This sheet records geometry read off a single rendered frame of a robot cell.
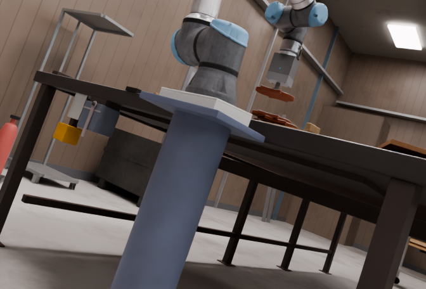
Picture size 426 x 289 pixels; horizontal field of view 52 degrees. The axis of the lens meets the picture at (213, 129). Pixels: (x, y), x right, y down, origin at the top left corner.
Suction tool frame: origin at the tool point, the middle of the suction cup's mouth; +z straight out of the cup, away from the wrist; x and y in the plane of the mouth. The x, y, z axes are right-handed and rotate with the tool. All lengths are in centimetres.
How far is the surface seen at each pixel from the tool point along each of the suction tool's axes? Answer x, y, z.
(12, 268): -1, 95, 106
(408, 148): -17, -47, 4
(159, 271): 47, -6, 62
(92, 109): 10, 72, 27
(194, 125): 49, -2, 24
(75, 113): 3, 88, 30
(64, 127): 5, 89, 38
